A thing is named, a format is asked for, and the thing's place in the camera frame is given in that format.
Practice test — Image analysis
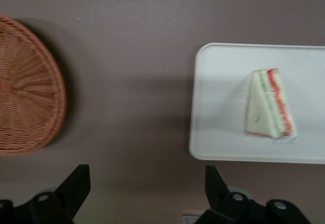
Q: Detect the cream plastic tray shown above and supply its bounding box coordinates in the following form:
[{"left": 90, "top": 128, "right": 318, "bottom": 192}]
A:
[{"left": 188, "top": 42, "right": 325, "bottom": 165}]

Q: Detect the triangle sandwich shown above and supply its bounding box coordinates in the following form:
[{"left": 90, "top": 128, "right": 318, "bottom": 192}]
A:
[{"left": 244, "top": 67, "right": 299, "bottom": 144}]

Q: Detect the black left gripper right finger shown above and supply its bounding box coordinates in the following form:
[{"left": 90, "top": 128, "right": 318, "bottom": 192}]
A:
[{"left": 194, "top": 164, "right": 313, "bottom": 224}]

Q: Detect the brown round wicker basket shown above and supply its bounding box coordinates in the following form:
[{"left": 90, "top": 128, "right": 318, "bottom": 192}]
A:
[{"left": 0, "top": 13, "right": 68, "bottom": 157}]

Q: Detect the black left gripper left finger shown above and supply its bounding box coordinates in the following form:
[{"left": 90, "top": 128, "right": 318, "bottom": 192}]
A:
[{"left": 0, "top": 164, "right": 91, "bottom": 224}]

